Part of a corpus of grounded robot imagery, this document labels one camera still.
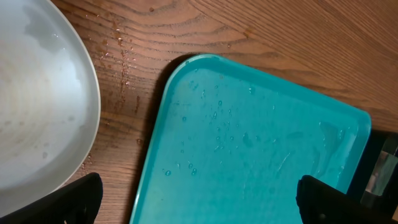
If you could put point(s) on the light blue plate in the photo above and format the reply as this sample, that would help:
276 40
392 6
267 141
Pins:
50 102

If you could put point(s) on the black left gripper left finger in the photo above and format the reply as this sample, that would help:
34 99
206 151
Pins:
76 203

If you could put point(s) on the teal plastic tray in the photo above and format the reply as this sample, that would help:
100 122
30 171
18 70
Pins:
231 142

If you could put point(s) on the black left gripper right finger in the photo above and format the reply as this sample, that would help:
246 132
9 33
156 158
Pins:
319 203

